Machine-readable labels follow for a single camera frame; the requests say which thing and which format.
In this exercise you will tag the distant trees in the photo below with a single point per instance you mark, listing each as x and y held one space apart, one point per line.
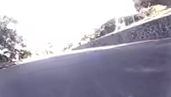
105 28

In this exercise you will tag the dark asphalt road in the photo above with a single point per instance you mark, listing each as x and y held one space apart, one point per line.
85 80

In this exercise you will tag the long stone wall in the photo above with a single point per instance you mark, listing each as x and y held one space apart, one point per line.
157 27

